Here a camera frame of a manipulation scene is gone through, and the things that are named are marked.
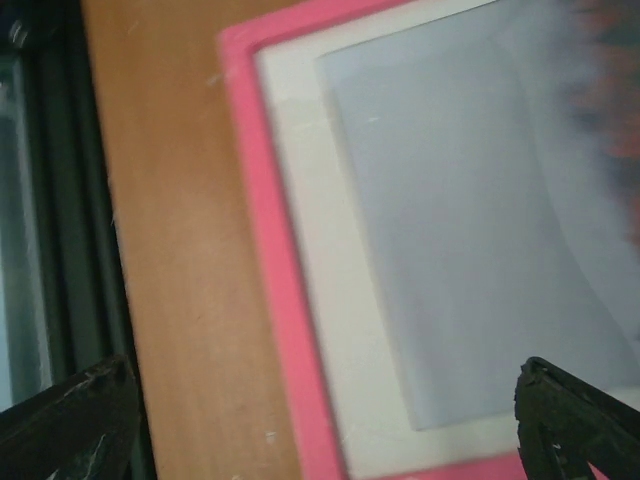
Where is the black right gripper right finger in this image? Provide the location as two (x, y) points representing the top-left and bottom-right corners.
(514, 357), (639, 479)

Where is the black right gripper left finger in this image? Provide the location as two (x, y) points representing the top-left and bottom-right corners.
(1, 355), (140, 479)

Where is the pink wooden picture frame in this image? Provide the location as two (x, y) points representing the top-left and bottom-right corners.
(220, 1), (639, 479)

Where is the black aluminium enclosure frame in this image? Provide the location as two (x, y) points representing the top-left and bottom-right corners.
(0, 0), (156, 480)

